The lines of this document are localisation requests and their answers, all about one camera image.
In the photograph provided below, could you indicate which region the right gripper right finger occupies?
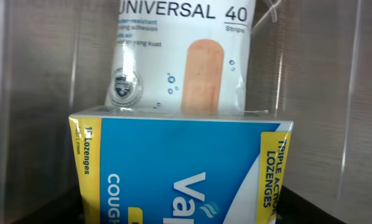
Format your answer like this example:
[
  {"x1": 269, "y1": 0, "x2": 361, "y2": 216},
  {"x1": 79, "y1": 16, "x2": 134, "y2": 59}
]
[{"x1": 276, "y1": 186, "x2": 345, "y2": 224}]

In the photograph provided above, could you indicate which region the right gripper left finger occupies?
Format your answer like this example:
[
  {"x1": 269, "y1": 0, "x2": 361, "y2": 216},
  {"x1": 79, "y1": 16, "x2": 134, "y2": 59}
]
[{"x1": 16, "y1": 187, "x2": 83, "y2": 224}]

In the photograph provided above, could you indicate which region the blue VapoDrops lozenge box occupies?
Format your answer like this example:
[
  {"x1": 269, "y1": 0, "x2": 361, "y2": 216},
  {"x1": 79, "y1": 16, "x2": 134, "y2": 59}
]
[{"x1": 69, "y1": 107, "x2": 294, "y2": 224}]

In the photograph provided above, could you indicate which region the clear plastic container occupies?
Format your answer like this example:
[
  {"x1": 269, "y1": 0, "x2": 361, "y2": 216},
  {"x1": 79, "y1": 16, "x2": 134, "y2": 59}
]
[{"x1": 0, "y1": 1, "x2": 372, "y2": 223}]

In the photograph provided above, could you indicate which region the white Hansaplast plaster box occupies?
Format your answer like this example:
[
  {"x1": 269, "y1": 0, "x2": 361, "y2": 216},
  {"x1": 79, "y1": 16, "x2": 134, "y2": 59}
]
[{"x1": 105, "y1": 0, "x2": 256, "y2": 113}]

